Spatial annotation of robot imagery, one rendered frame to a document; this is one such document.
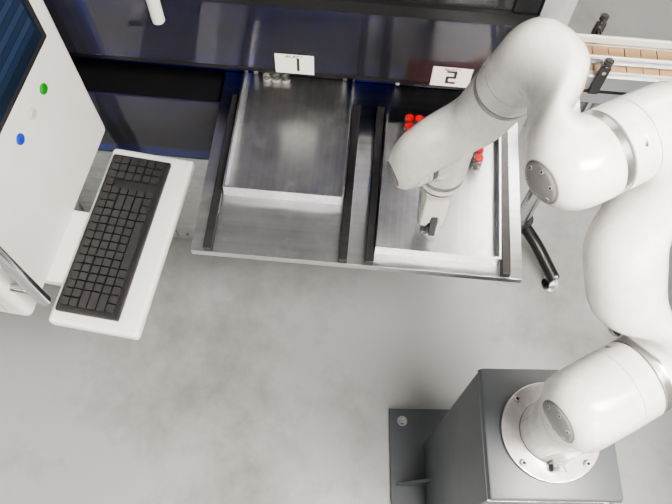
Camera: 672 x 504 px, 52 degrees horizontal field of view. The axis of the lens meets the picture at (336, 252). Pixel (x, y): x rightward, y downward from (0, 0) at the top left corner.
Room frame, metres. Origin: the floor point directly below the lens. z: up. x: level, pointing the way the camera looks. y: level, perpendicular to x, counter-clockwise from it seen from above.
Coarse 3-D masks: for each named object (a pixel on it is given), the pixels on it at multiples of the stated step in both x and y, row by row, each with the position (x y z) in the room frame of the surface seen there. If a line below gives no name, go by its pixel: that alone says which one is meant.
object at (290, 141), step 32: (256, 96) 1.02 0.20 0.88; (288, 96) 1.02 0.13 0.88; (320, 96) 1.03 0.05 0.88; (352, 96) 1.00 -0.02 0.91; (256, 128) 0.93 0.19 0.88; (288, 128) 0.93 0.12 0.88; (320, 128) 0.93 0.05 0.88; (256, 160) 0.84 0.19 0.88; (288, 160) 0.84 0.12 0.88; (320, 160) 0.85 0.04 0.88; (224, 192) 0.75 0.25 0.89; (256, 192) 0.75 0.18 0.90; (288, 192) 0.74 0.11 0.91; (320, 192) 0.76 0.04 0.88
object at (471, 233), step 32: (384, 160) 0.83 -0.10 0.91; (384, 192) 0.77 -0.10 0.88; (416, 192) 0.77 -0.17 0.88; (480, 192) 0.78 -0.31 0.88; (384, 224) 0.69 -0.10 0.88; (416, 224) 0.69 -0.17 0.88; (448, 224) 0.70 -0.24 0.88; (480, 224) 0.70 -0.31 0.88; (416, 256) 0.62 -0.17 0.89; (448, 256) 0.61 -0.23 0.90; (480, 256) 0.61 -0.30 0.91
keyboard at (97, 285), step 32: (128, 160) 0.86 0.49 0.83; (128, 192) 0.77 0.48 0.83; (160, 192) 0.79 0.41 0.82; (96, 224) 0.69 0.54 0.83; (128, 224) 0.69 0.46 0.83; (96, 256) 0.62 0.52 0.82; (128, 256) 0.61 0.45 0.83; (64, 288) 0.54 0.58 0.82; (96, 288) 0.54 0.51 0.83; (128, 288) 0.55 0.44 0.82
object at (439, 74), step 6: (432, 72) 0.99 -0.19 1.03; (438, 72) 0.98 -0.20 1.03; (444, 72) 0.98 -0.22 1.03; (462, 72) 0.98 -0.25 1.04; (468, 72) 0.98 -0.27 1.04; (432, 78) 0.98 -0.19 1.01; (438, 78) 0.98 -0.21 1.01; (444, 78) 0.98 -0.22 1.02; (456, 78) 0.98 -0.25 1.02; (462, 78) 0.98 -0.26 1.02; (468, 78) 0.98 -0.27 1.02; (432, 84) 0.98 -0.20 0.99; (438, 84) 0.98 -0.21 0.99; (444, 84) 0.98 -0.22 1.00; (450, 84) 0.98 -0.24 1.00; (456, 84) 0.98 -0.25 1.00; (462, 84) 0.98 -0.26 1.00
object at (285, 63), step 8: (280, 56) 1.00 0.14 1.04; (288, 56) 1.00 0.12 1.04; (296, 56) 1.00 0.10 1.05; (304, 56) 1.00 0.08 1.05; (312, 56) 1.00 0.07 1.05; (280, 64) 1.00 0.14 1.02; (288, 64) 1.00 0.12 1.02; (296, 64) 1.00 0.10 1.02; (304, 64) 1.00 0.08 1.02; (312, 64) 1.00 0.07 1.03; (288, 72) 1.00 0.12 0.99; (296, 72) 1.00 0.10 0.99; (304, 72) 1.00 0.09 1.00; (312, 72) 1.00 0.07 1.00
